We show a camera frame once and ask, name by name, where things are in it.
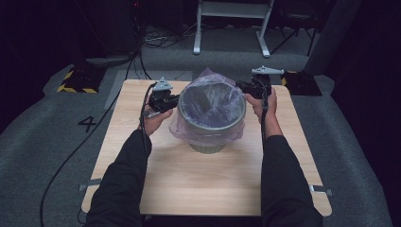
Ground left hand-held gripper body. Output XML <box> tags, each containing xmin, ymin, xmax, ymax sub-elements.
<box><xmin>147</xmin><ymin>77</ymin><xmax>178</xmax><ymax>115</ymax></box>

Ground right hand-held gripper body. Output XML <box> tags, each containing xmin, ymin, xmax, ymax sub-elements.
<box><xmin>247</xmin><ymin>64</ymin><xmax>286</xmax><ymax>100</ymax></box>

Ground purple plastic trash bag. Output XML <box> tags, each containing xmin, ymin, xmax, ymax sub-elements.
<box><xmin>168</xmin><ymin>67</ymin><xmax>248</xmax><ymax>148</ymax></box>

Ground green plastic waste bin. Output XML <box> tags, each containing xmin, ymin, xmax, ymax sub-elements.
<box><xmin>176</xmin><ymin>82</ymin><xmax>248</xmax><ymax>155</ymax></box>

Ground person's right hand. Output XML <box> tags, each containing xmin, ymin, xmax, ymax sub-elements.
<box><xmin>244</xmin><ymin>87</ymin><xmax>279</xmax><ymax>125</ymax></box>

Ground person's left hand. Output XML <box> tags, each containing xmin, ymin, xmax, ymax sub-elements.
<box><xmin>137</xmin><ymin>96</ymin><xmax>175</xmax><ymax>137</ymax></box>

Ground black chair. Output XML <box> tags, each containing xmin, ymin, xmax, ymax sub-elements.
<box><xmin>269</xmin><ymin>0</ymin><xmax>320</xmax><ymax>58</ymax></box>

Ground grey stand column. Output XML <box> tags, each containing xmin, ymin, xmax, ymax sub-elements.
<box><xmin>303</xmin><ymin>0</ymin><xmax>363</xmax><ymax>77</ymax></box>

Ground left hand-held gripper cable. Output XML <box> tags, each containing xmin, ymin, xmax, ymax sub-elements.
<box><xmin>138</xmin><ymin>81</ymin><xmax>158</xmax><ymax>159</ymax></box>

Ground hand-held gripper cable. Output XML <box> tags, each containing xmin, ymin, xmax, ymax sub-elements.
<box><xmin>255</xmin><ymin>75</ymin><xmax>270</xmax><ymax>149</ymax></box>
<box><xmin>138</xmin><ymin>81</ymin><xmax>158</xmax><ymax>159</ymax></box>

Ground right hand-held gripper cable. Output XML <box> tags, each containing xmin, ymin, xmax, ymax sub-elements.
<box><xmin>255</xmin><ymin>75</ymin><xmax>270</xmax><ymax>149</ymax></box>

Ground black yellow striped base plate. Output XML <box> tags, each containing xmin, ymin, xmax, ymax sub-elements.
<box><xmin>56</xmin><ymin>64</ymin><xmax>108</xmax><ymax>95</ymax></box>
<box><xmin>280</xmin><ymin>69</ymin><xmax>323</xmax><ymax>97</ymax></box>

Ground black floor cables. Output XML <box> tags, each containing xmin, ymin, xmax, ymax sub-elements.
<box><xmin>138</xmin><ymin>22</ymin><xmax>202</xmax><ymax>50</ymax></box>

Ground white metal desk frame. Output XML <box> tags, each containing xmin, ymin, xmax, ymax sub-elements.
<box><xmin>192</xmin><ymin>0</ymin><xmax>276</xmax><ymax>59</ymax></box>

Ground long black floor cable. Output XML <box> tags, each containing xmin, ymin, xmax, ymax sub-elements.
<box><xmin>39</xmin><ymin>53</ymin><xmax>143</xmax><ymax>227</ymax></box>

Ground grey metal table bracket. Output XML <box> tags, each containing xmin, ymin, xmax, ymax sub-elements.
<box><xmin>307</xmin><ymin>184</ymin><xmax>334</xmax><ymax>197</ymax></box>
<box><xmin>78</xmin><ymin>178</ymin><xmax>102</xmax><ymax>192</ymax></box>

